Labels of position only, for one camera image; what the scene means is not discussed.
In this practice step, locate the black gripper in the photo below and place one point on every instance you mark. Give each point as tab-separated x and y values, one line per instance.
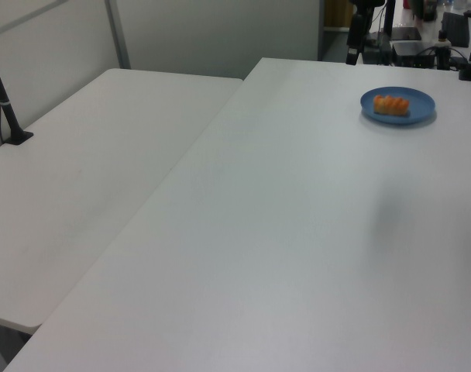
361	31

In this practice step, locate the orange glazed bread piece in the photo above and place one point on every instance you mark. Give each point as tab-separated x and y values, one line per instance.
390	105

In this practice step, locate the black upright stand pole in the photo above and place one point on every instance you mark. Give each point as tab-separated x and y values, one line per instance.
388	27

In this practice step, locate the flat black device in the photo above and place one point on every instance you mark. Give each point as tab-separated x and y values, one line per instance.
406	33

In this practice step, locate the silver black electronics box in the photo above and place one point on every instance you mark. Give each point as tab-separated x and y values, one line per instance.
413	54

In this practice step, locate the blue round plate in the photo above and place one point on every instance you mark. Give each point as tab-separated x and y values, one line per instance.
423	106

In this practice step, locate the black keyboard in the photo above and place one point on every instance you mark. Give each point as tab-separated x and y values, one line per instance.
455	27

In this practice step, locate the white side table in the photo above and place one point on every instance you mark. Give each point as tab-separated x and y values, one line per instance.
84	174

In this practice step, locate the grey metal partition post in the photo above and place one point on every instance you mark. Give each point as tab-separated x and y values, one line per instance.
118	35

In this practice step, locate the black camera pole with base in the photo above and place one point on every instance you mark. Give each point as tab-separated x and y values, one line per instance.
5	106

